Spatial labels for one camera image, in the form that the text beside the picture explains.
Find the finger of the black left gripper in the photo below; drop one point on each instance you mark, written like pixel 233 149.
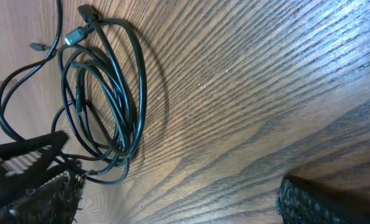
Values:
pixel 29 164

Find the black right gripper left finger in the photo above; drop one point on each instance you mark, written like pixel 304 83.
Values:
pixel 55 202

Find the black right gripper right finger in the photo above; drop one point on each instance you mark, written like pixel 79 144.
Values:
pixel 302 201

